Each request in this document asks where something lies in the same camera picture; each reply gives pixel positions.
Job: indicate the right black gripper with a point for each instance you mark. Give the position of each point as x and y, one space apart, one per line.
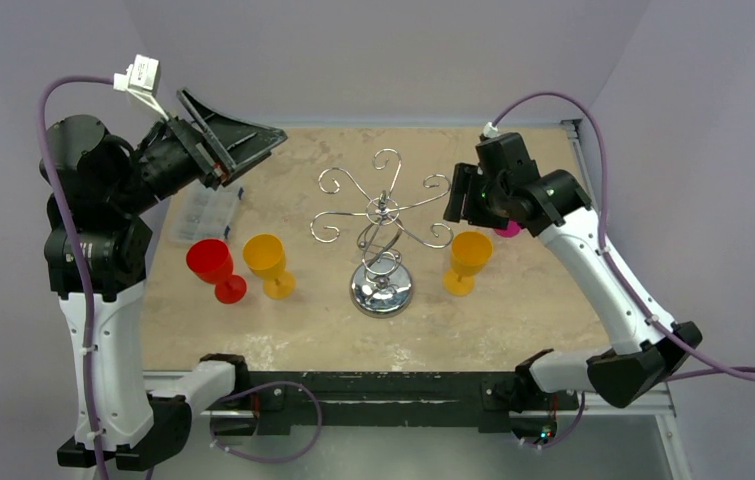
459 195

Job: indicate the red wine glass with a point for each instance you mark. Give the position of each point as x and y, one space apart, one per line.
211 261

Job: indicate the chrome wine glass rack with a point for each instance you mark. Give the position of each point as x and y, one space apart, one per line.
381 286

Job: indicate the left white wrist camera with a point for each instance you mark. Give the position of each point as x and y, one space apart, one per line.
139 82

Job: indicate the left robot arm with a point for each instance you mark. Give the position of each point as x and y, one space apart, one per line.
96 259

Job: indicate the orange wine glass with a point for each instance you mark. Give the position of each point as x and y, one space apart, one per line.
469 253
264 256

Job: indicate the black front mounting bar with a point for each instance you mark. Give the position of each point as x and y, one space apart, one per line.
482 400

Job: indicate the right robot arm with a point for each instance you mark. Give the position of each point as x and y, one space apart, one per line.
647 345

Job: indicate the clear plastic compartment box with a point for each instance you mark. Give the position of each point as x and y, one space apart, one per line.
205 213

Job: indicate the pink wine glass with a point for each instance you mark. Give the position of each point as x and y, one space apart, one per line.
511 230

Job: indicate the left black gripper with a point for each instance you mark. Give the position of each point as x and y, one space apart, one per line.
233 140

